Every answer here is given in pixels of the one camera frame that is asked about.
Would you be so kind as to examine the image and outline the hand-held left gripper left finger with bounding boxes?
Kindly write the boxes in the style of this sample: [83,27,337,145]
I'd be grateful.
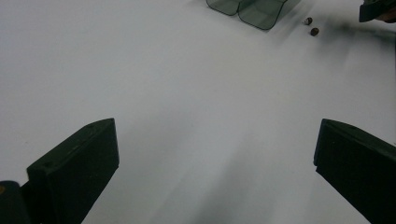
[26,118,120,224]

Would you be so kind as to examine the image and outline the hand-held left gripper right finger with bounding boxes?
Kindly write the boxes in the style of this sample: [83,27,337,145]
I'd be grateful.
[313,118,396,224]

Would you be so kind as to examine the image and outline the clear plastic compartment box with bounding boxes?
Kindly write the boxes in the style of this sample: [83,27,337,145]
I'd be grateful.
[205,0,302,31]

